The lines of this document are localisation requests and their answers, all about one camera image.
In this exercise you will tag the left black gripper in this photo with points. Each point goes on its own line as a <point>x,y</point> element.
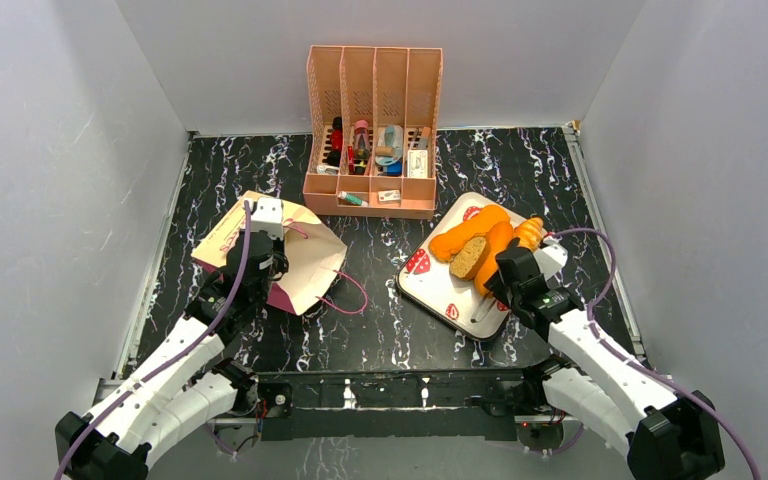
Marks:
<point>279,247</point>

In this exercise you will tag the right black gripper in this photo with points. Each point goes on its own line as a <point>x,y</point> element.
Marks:
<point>513,277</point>

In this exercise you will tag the pink and cream paper bag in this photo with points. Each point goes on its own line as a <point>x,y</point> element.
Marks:
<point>314,252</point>

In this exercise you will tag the orange baguette bread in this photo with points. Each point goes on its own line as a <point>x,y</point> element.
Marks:
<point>497,239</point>

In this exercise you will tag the small croissant bread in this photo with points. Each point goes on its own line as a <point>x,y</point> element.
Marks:
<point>530,233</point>

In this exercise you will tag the brown bread slice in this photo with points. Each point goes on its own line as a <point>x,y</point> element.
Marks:
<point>467,262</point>

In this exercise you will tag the long twisted orange bread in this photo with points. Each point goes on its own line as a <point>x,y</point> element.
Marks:
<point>446,245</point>

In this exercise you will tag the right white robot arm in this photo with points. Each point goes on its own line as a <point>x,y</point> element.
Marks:
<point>661,432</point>

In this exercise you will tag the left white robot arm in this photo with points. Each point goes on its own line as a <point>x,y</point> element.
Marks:
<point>177,390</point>

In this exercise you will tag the white strawberry tray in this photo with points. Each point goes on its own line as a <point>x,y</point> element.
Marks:
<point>428,281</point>

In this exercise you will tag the green tube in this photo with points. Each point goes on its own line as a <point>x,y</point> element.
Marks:
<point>352,199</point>

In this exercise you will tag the red black bottle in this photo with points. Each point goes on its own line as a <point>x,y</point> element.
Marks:
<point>335,143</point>

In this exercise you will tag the small white card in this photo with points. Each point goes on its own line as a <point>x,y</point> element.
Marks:
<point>389,196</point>

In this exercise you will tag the pink capped bottle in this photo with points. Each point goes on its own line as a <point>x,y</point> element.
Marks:
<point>360,149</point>

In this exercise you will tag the white small box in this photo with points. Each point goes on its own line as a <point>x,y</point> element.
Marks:
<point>417,164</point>

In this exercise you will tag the pink desk organizer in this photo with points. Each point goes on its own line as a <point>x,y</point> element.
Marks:
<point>384,86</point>

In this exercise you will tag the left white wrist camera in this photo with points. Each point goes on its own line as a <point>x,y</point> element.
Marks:
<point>266,217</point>

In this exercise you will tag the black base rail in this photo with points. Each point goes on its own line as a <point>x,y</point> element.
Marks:
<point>495,404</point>

